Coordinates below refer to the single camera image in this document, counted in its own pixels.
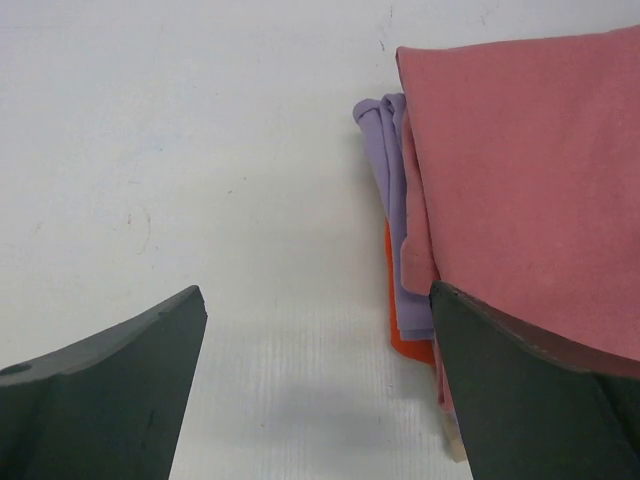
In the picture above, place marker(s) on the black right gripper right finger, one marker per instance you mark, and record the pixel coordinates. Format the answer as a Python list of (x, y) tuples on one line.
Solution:
[(532, 404)]

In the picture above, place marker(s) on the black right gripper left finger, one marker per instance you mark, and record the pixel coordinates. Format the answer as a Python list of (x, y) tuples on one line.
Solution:
[(110, 406)]

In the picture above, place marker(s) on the beige folded t shirt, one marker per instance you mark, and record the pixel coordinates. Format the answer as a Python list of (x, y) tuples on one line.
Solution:
[(456, 446)]

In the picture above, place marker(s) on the pink folded t shirt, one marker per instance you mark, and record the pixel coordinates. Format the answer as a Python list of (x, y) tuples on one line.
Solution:
[(522, 180)]

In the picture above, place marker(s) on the lavender folded t shirt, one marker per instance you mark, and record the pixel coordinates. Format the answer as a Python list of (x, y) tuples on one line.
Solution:
[(380, 122)]

